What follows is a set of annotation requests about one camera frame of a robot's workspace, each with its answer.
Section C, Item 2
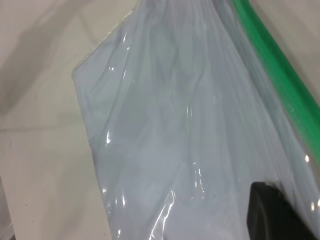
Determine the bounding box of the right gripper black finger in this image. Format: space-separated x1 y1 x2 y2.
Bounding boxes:
245 181 320 240

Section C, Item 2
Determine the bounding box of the clear zip bag green zipper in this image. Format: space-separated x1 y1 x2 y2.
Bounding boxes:
71 0 320 240

